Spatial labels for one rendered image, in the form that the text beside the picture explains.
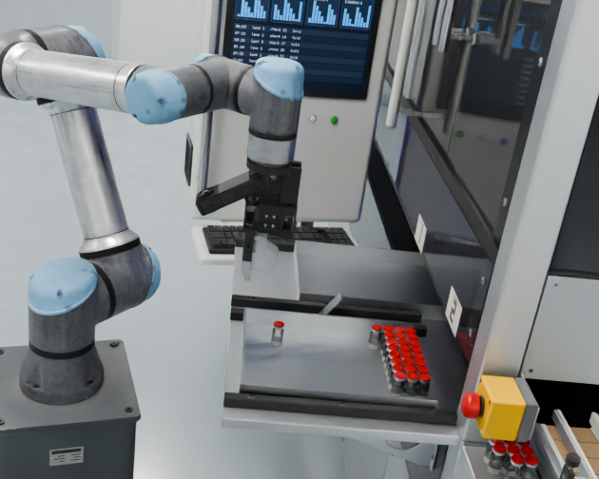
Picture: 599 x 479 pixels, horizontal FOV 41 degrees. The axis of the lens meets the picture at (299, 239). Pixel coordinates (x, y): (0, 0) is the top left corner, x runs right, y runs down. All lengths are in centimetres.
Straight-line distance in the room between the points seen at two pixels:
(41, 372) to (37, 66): 54
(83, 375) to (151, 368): 151
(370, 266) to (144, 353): 139
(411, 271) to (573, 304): 69
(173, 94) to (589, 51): 56
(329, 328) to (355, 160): 75
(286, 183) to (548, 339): 48
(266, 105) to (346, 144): 105
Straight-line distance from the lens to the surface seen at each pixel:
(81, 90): 127
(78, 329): 147
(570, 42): 115
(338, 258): 193
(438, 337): 168
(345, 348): 158
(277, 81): 118
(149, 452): 265
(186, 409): 283
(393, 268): 192
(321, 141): 221
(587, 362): 138
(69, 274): 147
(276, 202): 126
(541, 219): 123
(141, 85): 115
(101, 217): 152
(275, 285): 176
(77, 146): 152
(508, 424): 129
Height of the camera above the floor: 171
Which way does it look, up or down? 24 degrees down
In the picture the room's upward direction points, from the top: 8 degrees clockwise
